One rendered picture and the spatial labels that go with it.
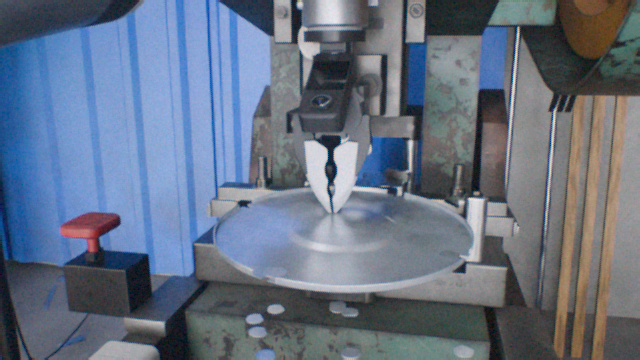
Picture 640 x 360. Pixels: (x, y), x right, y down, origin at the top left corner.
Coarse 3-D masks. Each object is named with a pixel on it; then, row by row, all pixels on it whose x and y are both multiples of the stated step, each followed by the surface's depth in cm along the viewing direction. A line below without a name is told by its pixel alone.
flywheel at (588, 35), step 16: (560, 0) 92; (576, 0) 84; (592, 0) 81; (608, 0) 77; (624, 0) 61; (560, 16) 92; (576, 16) 82; (592, 16) 73; (608, 16) 67; (624, 16) 61; (576, 32) 81; (592, 32) 73; (608, 32) 66; (576, 48) 81; (592, 48) 73
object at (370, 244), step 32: (288, 192) 72; (352, 192) 73; (384, 192) 72; (224, 224) 61; (256, 224) 61; (288, 224) 61; (320, 224) 60; (352, 224) 60; (384, 224) 60; (416, 224) 61; (448, 224) 61; (224, 256) 52; (256, 256) 53; (288, 256) 53; (320, 256) 53; (352, 256) 53; (384, 256) 53; (416, 256) 53; (320, 288) 46; (352, 288) 46; (384, 288) 46
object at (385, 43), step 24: (384, 0) 70; (384, 24) 71; (312, 48) 72; (360, 48) 72; (384, 48) 71; (408, 48) 79; (360, 72) 70; (384, 72) 70; (408, 72) 83; (384, 96) 71
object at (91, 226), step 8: (80, 216) 72; (88, 216) 72; (96, 216) 72; (104, 216) 72; (112, 216) 72; (64, 224) 68; (72, 224) 68; (80, 224) 68; (88, 224) 68; (96, 224) 68; (104, 224) 69; (112, 224) 70; (120, 224) 72; (64, 232) 68; (72, 232) 67; (80, 232) 67; (88, 232) 67; (96, 232) 67; (104, 232) 69; (88, 240) 70; (96, 240) 71; (88, 248) 71; (96, 248) 71
